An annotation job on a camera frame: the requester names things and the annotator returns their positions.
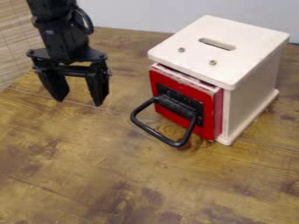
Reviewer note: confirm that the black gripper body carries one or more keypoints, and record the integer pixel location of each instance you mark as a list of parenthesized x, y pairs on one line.
[(68, 52)]

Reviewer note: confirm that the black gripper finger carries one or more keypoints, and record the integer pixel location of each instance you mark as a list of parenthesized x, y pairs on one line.
[(56, 83), (98, 86)]

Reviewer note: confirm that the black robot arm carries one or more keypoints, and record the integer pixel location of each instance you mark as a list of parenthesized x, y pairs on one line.
[(57, 6)]

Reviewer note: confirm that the red drawer front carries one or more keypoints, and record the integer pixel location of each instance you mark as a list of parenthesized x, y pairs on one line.
[(196, 93)]

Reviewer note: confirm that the white wooden drawer box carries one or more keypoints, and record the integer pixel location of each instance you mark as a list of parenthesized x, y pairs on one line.
[(234, 56)]

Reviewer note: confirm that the black metal drawer handle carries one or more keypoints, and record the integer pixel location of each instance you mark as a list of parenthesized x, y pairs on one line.
[(186, 115)]

